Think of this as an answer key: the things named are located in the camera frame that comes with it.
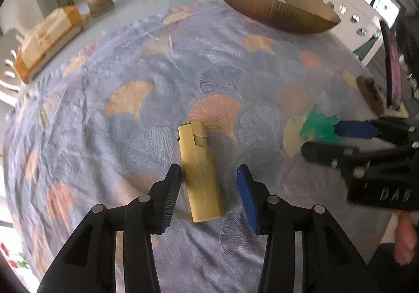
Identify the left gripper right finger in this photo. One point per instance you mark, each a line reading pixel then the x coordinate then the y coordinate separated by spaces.
pixel 254 200

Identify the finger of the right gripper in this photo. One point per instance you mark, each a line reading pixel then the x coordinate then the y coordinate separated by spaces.
pixel 355 129
pixel 325 154

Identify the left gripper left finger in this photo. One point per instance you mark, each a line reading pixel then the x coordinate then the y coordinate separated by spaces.
pixel 164 195

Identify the green plastic toy piece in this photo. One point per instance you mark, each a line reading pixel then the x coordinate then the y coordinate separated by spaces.
pixel 319 128

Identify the yellow lighter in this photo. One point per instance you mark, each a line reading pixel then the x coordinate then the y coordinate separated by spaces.
pixel 199 172

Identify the person right hand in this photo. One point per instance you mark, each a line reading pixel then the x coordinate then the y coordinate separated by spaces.
pixel 406 239

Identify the brown round coaster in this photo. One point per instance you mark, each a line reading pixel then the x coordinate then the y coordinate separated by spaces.
pixel 368 91

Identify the smartphone on stand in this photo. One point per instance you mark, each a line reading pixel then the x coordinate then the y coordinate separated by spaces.
pixel 393 67

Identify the patterned blue tablecloth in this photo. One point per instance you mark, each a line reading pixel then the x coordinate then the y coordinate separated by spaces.
pixel 107 125

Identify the white chair right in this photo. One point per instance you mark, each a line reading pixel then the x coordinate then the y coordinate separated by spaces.
pixel 359 29

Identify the white chair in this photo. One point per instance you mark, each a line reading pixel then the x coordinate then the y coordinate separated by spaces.
pixel 359 29
pixel 10 81

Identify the brown ribbed bowl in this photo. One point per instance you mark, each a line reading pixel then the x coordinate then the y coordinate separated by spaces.
pixel 294 16

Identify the white chair left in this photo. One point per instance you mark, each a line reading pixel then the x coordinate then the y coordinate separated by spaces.
pixel 10 81

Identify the orange tissue pack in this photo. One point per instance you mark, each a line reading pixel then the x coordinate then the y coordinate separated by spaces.
pixel 46 39

